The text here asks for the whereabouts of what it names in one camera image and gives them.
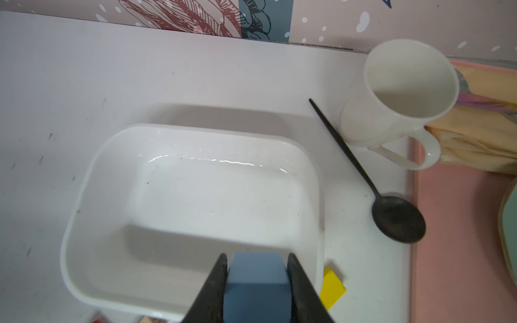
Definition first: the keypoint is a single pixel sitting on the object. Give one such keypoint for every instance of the black spoon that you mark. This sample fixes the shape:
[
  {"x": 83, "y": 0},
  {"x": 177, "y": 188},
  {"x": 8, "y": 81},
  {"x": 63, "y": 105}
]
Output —
[{"x": 394, "y": 216}]

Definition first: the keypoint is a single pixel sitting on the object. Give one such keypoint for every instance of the small yellow cube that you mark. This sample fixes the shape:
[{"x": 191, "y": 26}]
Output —
[{"x": 332, "y": 289}]

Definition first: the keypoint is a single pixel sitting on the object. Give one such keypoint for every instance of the light wooden block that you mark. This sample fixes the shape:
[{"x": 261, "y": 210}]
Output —
[{"x": 147, "y": 319}]

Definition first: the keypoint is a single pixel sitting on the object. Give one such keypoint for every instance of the white ceramic mug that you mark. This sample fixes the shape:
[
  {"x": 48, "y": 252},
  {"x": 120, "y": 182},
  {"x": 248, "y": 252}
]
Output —
[{"x": 404, "y": 85}]

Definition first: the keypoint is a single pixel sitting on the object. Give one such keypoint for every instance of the yellow folded napkin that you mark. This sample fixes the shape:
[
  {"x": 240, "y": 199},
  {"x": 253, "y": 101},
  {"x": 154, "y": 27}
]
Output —
[{"x": 477, "y": 138}]

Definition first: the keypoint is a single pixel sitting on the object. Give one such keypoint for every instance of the iridescent cutlery on napkin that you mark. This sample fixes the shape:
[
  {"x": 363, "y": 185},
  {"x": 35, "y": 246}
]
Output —
[{"x": 467, "y": 98}]

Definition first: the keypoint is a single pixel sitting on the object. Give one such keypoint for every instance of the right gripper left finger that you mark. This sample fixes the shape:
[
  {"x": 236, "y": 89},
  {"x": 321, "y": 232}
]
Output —
[{"x": 208, "y": 305}]

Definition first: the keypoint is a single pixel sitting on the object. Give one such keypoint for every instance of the blue cube block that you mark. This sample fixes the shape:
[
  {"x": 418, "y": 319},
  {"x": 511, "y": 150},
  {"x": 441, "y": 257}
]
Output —
[{"x": 258, "y": 289}]

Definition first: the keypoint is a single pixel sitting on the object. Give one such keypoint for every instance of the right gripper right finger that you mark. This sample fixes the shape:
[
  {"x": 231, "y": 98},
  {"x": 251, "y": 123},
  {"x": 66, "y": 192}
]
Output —
[{"x": 306, "y": 305}]

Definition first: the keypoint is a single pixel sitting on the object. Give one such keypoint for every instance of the green flower plate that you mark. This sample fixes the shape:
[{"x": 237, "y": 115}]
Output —
[{"x": 507, "y": 229}]

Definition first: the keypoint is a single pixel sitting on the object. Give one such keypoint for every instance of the white plastic tray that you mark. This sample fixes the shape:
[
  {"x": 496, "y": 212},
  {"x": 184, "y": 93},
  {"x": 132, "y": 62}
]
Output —
[{"x": 160, "y": 203}]

